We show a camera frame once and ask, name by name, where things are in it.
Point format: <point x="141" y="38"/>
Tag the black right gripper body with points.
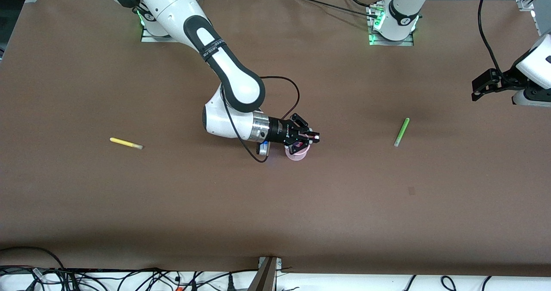
<point x="280" y="130"/>

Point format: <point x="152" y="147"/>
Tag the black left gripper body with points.
<point x="503" y="79"/>

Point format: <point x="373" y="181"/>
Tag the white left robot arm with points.
<point x="402" y="11"/>

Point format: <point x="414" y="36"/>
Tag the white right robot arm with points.
<point x="234" y="78"/>

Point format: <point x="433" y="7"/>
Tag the pink mesh pen holder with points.
<point x="298" y="156"/>

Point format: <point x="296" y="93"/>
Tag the green highlighter pen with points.
<point x="402" y="131"/>

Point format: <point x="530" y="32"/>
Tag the yellow highlighter pen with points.
<point x="122" y="142"/>

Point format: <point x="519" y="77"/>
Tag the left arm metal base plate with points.
<point x="374" y="41"/>

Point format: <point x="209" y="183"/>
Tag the aluminium profile post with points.
<point x="264" y="276"/>

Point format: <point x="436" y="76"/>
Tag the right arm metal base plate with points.
<point x="148" y="38"/>

